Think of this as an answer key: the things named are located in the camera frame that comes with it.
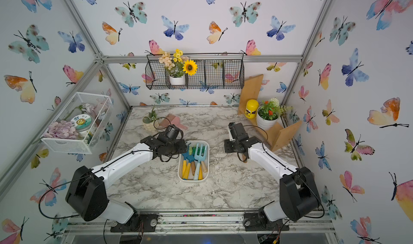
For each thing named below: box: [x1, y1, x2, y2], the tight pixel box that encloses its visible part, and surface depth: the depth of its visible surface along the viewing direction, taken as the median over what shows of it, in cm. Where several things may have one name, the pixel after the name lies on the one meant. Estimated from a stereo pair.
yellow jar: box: [244, 98, 259, 119], surface depth 102 cm
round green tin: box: [70, 113, 94, 132], surface depth 67 cm
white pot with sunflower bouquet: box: [158, 48, 198, 86], surface depth 86 cm
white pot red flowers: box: [256, 97, 287, 131], surface depth 91 cm
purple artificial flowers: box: [43, 120, 80, 140], surface depth 61 cm
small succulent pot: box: [141, 106, 158, 132], surface depth 106 cm
